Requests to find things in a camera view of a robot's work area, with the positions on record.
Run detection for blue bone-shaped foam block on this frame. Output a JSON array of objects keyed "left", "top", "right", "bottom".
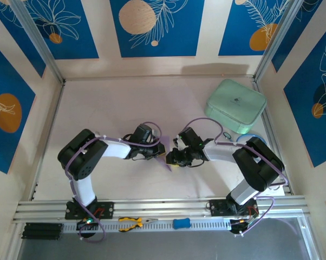
[{"left": 172, "top": 218, "right": 191, "bottom": 230}]

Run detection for lilac paper sheet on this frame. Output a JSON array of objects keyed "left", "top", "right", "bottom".
[{"left": 153, "top": 135, "right": 173, "bottom": 172}]

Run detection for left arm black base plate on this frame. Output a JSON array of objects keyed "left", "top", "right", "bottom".
[{"left": 64, "top": 200, "right": 115, "bottom": 220}]

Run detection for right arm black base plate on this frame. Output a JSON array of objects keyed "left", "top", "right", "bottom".
[{"left": 206, "top": 199, "right": 259, "bottom": 218}]

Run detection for blue tube stethoscope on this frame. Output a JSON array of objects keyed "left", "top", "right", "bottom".
[{"left": 223, "top": 132, "right": 266, "bottom": 144}]

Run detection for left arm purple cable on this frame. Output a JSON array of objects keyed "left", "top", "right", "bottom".
[{"left": 65, "top": 121, "right": 162, "bottom": 243}]

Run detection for aluminium mounting rail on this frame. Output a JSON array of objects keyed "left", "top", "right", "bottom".
[{"left": 12, "top": 194, "right": 311, "bottom": 225}]

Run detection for aluminium frame post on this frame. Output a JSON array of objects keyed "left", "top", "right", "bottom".
[
  {"left": 252, "top": 0, "right": 307, "bottom": 82},
  {"left": 10, "top": 0, "right": 67, "bottom": 83}
]

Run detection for yellow black handled pliers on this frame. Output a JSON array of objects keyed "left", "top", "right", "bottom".
[{"left": 118, "top": 216, "right": 159, "bottom": 232}]

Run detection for grey slotted cable duct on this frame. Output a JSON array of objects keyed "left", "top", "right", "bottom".
[{"left": 62, "top": 218, "right": 234, "bottom": 234}]

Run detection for mint green zip case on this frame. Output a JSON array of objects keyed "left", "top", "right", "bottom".
[{"left": 205, "top": 79, "right": 267, "bottom": 135}]

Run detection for aluminium side rail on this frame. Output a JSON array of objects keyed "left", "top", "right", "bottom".
[
  {"left": 252, "top": 77, "right": 292, "bottom": 195},
  {"left": 30, "top": 80, "right": 66, "bottom": 201}
]

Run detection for blue floral wall poster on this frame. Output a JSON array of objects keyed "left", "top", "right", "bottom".
[
  {"left": 283, "top": 16, "right": 326, "bottom": 168},
  {"left": 22, "top": 0, "right": 100, "bottom": 61},
  {"left": 0, "top": 4, "right": 47, "bottom": 79},
  {"left": 218, "top": 0, "right": 291, "bottom": 57},
  {"left": 109, "top": 0, "right": 206, "bottom": 58},
  {"left": 0, "top": 39, "right": 36, "bottom": 174},
  {"left": 271, "top": 0, "right": 324, "bottom": 73}
]

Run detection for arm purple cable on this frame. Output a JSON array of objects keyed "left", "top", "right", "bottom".
[
  {"left": 183, "top": 118, "right": 288, "bottom": 239},
  {"left": 65, "top": 121, "right": 162, "bottom": 243}
]

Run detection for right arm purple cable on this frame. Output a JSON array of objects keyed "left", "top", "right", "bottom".
[{"left": 183, "top": 118, "right": 288, "bottom": 239}]

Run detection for black ribbed box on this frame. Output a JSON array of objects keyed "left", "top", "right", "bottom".
[{"left": 21, "top": 222, "right": 64, "bottom": 241}]

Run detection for control board with wires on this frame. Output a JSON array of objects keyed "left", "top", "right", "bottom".
[
  {"left": 76, "top": 216, "right": 99, "bottom": 231},
  {"left": 229, "top": 216, "right": 259, "bottom": 236}
]

